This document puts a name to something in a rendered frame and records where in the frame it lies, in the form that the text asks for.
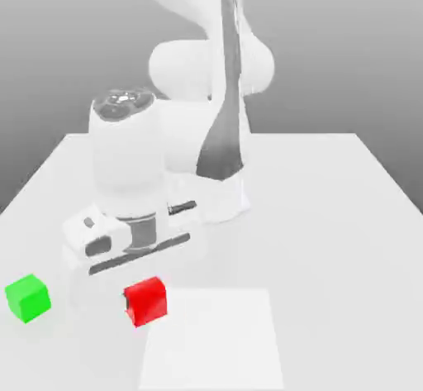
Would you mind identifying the small green cube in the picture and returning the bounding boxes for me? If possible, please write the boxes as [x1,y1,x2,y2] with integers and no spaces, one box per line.
[4,273,53,325]

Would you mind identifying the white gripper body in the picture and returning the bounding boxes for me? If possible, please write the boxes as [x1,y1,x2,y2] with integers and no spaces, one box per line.
[61,222,208,299]

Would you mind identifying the small red cube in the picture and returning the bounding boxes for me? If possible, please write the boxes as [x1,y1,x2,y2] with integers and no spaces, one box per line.
[123,275,169,328]

